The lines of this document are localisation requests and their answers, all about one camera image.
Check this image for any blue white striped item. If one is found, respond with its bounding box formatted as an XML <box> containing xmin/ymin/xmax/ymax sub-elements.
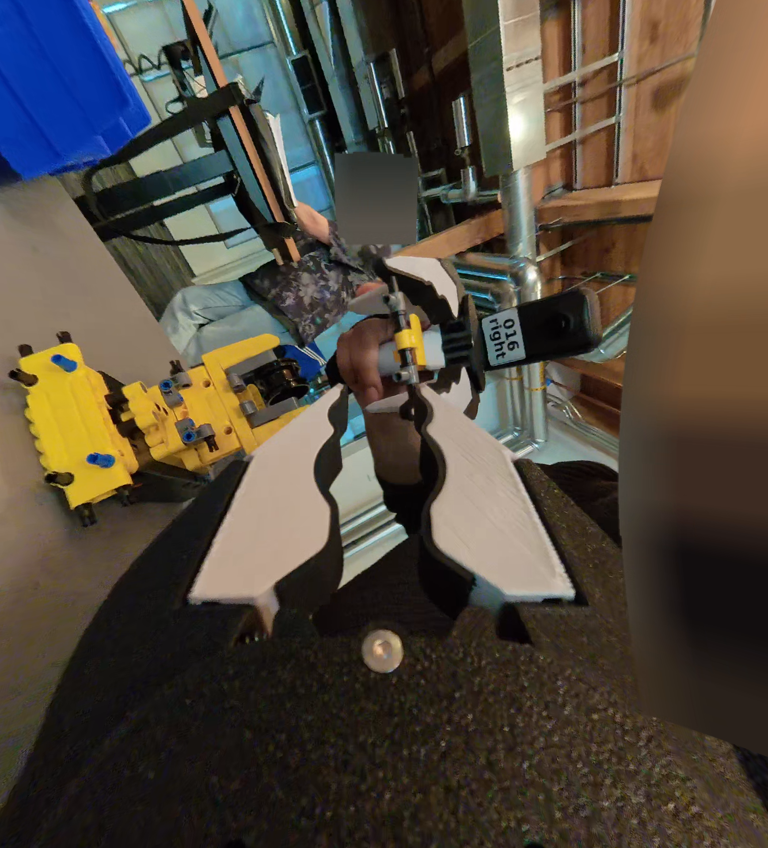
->
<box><xmin>281</xmin><ymin>341</ymin><xmax>329</xmax><ymax>386</ymax></box>

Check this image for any blue plastic bin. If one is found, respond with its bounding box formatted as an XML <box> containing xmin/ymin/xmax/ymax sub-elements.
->
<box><xmin>0</xmin><ymin>0</ymin><xmax>154</xmax><ymax>185</ymax></box>

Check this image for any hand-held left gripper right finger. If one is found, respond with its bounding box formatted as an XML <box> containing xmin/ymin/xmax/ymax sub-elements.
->
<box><xmin>399</xmin><ymin>387</ymin><xmax>578</xmax><ymax>608</ymax></box>

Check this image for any round silver duct pipe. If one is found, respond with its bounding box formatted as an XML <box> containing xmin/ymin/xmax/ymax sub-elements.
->
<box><xmin>453</xmin><ymin>166</ymin><xmax>552</xmax><ymax>459</ymax></box>

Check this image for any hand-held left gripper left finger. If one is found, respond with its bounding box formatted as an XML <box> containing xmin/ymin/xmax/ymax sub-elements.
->
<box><xmin>188</xmin><ymin>383</ymin><xmax>352</xmax><ymax>632</ymax></box>

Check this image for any person's right forearm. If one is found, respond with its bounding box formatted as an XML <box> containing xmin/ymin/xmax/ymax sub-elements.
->
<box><xmin>364</xmin><ymin>397</ymin><xmax>439</xmax><ymax>534</ymax></box>

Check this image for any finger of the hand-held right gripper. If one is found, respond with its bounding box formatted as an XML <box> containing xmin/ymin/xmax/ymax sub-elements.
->
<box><xmin>383</xmin><ymin>254</ymin><xmax>469</xmax><ymax>324</ymax></box>
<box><xmin>432</xmin><ymin>363</ymin><xmax>487</xmax><ymax>421</ymax></box>

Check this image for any wooden table with black frame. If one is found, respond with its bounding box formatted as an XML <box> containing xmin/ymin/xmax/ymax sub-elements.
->
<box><xmin>84</xmin><ymin>0</ymin><xmax>303</xmax><ymax>267</ymax></box>

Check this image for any person's right hand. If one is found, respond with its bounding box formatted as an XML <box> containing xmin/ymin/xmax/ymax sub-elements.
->
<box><xmin>326</xmin><ymin>317</ymin><xmax>425</xmax><ymax>401</ymax></box>

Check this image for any rectangular silver air duct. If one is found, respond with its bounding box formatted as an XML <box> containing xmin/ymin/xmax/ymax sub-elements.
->
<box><xmin>461</xmin><ymin>0</ymin><xmax>548</xmax><ymax>177</ymax></box>

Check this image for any yellow toy brick machine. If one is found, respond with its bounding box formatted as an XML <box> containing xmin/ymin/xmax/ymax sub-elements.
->
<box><xmin>9</xmin><ymin>330</ymin><xmax>313</xmax><ymax>528</ymax></box>

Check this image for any small yellow grey toy part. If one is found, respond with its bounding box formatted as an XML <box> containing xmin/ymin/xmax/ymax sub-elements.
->
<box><xmin>384</xmin><ymin>275</ymin><xmax>429</xmax><ymax>386</ymax></box>

